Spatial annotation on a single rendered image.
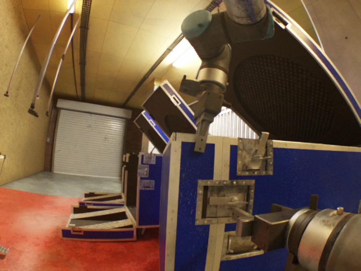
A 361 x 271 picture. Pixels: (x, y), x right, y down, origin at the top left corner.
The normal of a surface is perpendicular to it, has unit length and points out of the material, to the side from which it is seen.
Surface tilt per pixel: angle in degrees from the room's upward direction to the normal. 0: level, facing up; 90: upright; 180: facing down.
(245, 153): 90
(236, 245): 90
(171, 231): 90
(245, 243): 90
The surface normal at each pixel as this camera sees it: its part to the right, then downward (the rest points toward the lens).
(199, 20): -0.55, -0.26
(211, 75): -0.11, -0.20
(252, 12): 0.22, 0.97
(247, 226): 0.12, -0.14
